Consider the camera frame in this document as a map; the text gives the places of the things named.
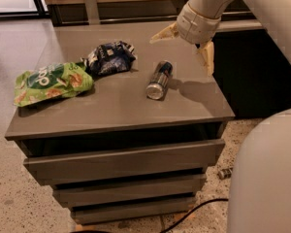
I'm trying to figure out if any top grey drawer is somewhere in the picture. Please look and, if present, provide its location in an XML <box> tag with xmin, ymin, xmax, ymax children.
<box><xmin>24</xmin><ymin>139</ymin><xmax>225</xmax><ymax>185</ymax></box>

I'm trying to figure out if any black floor cable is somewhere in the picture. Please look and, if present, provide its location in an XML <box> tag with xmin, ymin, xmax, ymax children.
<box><xmin>71</xmin><ymin>197</ymin><xmax>230</xmax><ymax>233</ymax></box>

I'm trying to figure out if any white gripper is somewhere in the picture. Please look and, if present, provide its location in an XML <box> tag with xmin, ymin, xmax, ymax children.
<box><xmin>149</xmin><ymin>3</ymin><xmax>220</xmax><ymax>77</ymax></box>

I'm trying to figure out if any left metal bracket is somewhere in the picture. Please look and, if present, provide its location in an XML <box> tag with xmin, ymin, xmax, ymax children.
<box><xmin>83</xmin><ymin>0</ymin><xmax>100</xmax><ymax>24</ymax></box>

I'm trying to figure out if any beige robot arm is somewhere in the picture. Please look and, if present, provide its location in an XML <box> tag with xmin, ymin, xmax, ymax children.
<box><xmin>151</xmin><ymin>0</ymin><xmax>291</xmax><ymax>233</ymax></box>

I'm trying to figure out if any bottom grey drawer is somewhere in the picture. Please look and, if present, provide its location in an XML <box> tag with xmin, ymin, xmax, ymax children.
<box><xmin>71</xmin><ymin>196</ymin><xmax>195</xmax><ymax>224</ymax></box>

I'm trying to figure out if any white power strip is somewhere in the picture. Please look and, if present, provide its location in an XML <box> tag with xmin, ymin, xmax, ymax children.
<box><xmin>218</xmin><ymin>168</ymin><xmax>233</xmax><ymax>180</ymax></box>

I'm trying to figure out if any grey drawer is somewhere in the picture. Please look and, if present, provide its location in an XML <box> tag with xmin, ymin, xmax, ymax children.
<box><xmin>24</xmin><ymin>139</ymin><xmax>225</xmax><ymax>185</ymax></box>
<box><xmin>53</xmin><ymin>174</ymin><xmax>206</xmax><ymax>208</ymax></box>
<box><xmin>71</xmin><ymin>196</ymin><xmax>195</xmax><ymax>224</ymax></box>

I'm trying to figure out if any wooden counter bench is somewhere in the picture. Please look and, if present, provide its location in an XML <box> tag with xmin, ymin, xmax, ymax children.
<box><xmin>42</xmin><ymin>0</ymin><xmax>266</xmax><ymax>34</ymax></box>

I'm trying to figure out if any green rice chip bag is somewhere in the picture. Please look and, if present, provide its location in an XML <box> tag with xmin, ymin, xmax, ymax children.
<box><xmin>14</xmin><ymin>62</ymin><xmax>93</xmax><ymax>107</ymax></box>

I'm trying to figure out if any grey drawer cabinet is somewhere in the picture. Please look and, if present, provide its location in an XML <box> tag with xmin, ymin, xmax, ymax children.
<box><xmin>6</xmin><ymin>22</ymin><xmax>234</xmax><ymax>212</ymax></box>

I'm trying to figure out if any dark blue chip bag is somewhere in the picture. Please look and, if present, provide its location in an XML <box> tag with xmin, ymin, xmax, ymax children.
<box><xmin>82</xmin><ymin>41</ymin><xmax>136</xmax><ymax>76</ymax></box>

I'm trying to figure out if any middle grey drawer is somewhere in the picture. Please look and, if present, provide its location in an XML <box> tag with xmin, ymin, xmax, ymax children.
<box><xmin>53</xmin><ymin>174</ymin><xmax>206</xmax><ymax>208</ymax></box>

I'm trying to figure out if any redbull can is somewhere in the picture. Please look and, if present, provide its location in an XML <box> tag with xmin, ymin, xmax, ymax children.
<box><xmin>145</xmin><ymin>61</ymin><xmax>173</xmax><ymax>100</ymax></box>

